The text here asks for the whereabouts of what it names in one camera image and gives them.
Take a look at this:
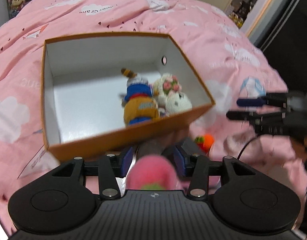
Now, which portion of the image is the glitter round compact mirror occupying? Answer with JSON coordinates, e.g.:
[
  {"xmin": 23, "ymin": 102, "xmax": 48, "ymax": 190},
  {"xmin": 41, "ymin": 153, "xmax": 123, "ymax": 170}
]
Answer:
[{"xmin": 136, "ymin": 131, "xmax": 182, "ymax": 160}]

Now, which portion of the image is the pink cloud duvet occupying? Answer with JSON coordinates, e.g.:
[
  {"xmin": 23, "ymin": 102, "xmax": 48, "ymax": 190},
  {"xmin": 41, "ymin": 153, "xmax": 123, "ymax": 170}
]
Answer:
[{"xmin": 0, "ymin": 0, "xmax": 307, "ymax": 235}]

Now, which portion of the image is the dark grey box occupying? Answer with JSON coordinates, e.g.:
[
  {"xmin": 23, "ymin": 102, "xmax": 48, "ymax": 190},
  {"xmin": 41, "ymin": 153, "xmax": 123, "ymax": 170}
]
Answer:
[{"xmin": 177, "ymin": 137, "xmax": 205, "ymax": 155}]

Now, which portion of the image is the pink green pompom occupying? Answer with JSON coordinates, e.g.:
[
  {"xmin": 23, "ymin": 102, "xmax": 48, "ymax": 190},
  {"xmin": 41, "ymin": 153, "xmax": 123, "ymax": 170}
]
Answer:
[{"xmin": 126, "ymin": 155, "xmax": 182, "ymax": 191}]

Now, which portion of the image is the person right hand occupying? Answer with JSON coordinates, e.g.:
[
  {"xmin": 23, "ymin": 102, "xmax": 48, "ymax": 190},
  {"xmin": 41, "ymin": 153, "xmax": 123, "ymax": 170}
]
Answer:
[{"xmin": 291, "ymin": 136, "xmax": 307, "ymax": 170}]

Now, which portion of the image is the black cable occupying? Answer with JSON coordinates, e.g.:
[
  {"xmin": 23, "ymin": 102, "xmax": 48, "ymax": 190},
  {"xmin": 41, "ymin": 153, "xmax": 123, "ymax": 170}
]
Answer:
[{"xmin": 236, "ymin": 134, "xmax": 267, "ymax": 160}]

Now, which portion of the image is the orange cardboard box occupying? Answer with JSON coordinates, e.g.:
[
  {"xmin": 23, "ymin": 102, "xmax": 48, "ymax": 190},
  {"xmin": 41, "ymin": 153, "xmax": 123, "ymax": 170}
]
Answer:
[{"xmin": 41, "ymin": 32, "xmax": 215, "ymax": 162}]

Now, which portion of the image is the white crochet flower sheep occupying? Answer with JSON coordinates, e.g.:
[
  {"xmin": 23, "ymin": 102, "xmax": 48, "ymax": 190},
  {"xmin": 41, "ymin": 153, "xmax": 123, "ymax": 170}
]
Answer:
[{"xmin": 153, "ymin": 73, "xmax": 192, "ymax": 117}]

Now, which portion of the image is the orange crochet carrot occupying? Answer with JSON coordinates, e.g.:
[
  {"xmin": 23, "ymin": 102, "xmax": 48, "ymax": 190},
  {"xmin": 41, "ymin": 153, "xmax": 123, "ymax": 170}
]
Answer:
[{"xmin": 194, "ymin": 134, "xmax": 215, "ymax": 154}]

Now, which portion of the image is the blue orange plush doll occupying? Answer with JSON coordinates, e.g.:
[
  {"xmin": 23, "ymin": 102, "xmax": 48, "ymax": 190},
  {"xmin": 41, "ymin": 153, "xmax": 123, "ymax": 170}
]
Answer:
[{"xmin": 121, "ymin": 68, "xmax": 160, "ymax": 126}]

